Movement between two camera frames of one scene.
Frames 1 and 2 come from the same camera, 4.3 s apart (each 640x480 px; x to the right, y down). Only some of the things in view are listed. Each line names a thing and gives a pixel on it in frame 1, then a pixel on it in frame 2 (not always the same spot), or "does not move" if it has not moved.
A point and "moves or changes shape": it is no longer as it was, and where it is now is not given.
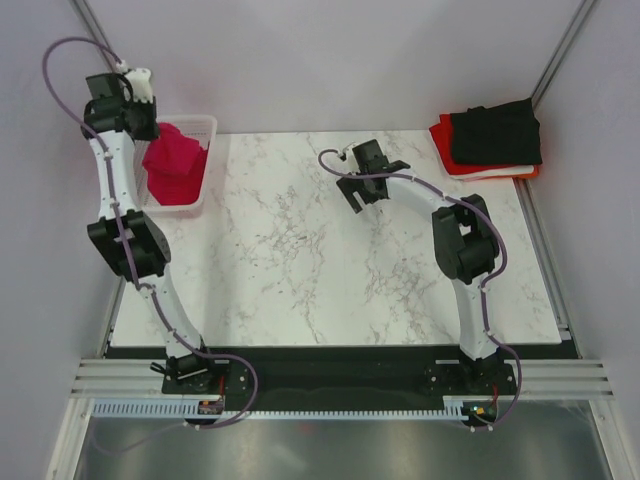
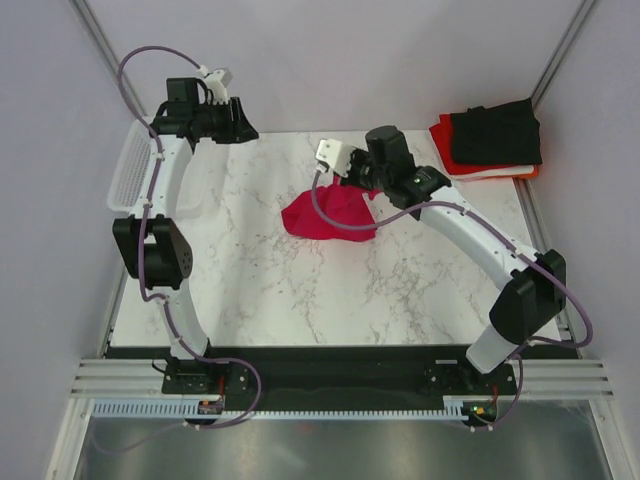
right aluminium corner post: x=560 y=53 does not move
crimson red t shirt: x=175 y=164 moves or changes shape
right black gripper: x=350 y=185 does not move
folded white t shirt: x=507 y=171 does not move
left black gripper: x=151 y=110 to x=237 y=132
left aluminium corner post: x=94 y=31 does not move
